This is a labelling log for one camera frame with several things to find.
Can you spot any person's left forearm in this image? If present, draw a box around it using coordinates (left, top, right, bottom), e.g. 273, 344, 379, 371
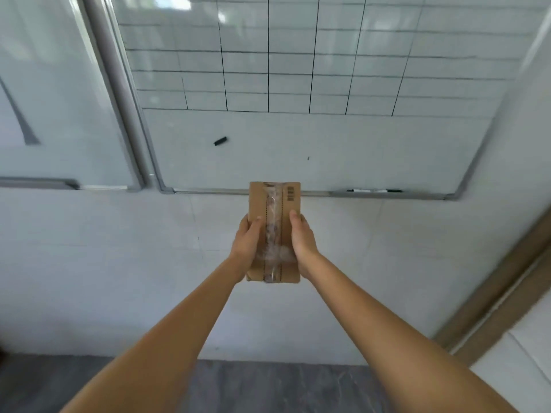
60, 257, 242, 413

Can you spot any brown wooden door frame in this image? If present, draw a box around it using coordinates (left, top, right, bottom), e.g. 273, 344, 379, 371
432, 206, 551, 367

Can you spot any person's left hand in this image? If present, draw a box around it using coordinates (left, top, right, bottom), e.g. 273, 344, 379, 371
229, 214, 263, 272

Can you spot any person's right hand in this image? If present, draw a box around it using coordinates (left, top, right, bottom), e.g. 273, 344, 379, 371
288, 210, 321, 276

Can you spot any person's right forearm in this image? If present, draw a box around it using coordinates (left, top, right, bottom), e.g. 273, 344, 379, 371
305, 253, 519, 413

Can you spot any plain whiteboard with metal frame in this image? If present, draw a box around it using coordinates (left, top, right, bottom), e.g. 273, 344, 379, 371
0, 0, 147, 192

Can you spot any gridded whiteboard with metal frame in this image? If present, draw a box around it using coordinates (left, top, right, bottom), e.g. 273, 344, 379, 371
82, 0, 551, 200

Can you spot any taped brown cardboard box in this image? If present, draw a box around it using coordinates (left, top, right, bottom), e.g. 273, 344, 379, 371
245, 181, 301, 284

